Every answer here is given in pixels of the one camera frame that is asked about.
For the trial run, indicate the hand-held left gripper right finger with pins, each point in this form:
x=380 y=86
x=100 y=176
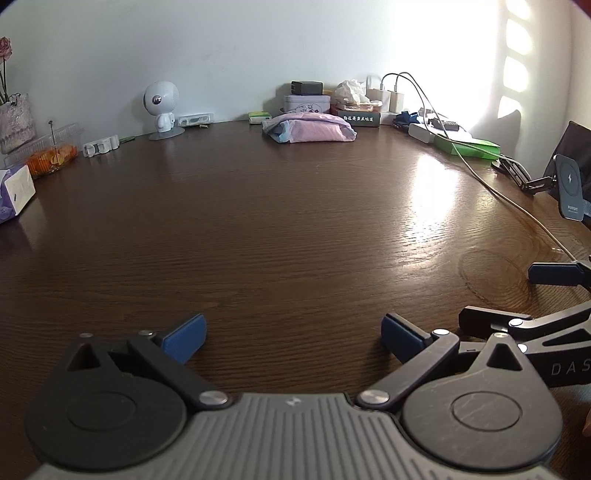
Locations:
x=401 y=334

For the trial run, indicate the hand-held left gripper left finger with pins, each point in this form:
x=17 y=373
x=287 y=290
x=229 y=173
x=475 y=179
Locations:
x=184 y=337

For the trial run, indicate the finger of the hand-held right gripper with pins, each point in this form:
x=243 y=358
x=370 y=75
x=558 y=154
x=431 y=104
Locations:
x=489 y=318
x=554 y=274

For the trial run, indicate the pink blue purple mesh garment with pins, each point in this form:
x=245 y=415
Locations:
x=309 y=128

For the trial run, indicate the grey magnetic phone stand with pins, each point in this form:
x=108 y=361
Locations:
x=570 y=184

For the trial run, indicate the black magnetic charger stand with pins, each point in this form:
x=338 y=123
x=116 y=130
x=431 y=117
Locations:
x=575 y=138

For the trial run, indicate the green flat box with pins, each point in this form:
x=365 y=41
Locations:
x=471 y=148

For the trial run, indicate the white power strip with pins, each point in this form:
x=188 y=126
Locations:
x=425 y=133

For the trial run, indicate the white plastic clip holder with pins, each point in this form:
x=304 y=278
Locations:
x=100 y=146

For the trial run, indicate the blue crumpled item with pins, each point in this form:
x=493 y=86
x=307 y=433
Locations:
x=405 y=118

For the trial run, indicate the white rectangular device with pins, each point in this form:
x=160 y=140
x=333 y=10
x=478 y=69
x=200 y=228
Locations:
x=196 y=120

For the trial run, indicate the dark green printed box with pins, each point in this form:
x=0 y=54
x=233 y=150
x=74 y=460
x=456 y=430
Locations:
x=358 y=118

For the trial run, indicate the purple white tissue box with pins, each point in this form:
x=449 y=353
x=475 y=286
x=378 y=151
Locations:
x=16 y=189

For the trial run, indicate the clear plastic box orange snacks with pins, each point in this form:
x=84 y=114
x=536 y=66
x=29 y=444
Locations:
x=51 y=157

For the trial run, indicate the orange snack packet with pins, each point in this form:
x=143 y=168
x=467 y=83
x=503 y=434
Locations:
x=362 y=107

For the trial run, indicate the green white small box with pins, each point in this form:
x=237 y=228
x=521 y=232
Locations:
x=257 y=117

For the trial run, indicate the white robot figurine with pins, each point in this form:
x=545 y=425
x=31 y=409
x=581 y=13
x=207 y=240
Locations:
x=159 y=101

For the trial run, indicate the crumpled white tissue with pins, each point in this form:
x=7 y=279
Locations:
x=352 y=91

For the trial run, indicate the pale printed tin box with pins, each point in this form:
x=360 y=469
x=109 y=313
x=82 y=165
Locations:
x=307 y=104

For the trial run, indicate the black power adapter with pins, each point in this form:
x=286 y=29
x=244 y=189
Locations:
x=306 y=87

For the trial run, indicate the purple lace vase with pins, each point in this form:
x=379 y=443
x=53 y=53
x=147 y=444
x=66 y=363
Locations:
x=16 y=124

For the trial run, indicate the dried pink flowers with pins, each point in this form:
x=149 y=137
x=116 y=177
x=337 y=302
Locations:
x=4 y=50

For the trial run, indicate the white wall charger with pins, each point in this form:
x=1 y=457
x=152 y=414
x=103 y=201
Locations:
x=385 y=99

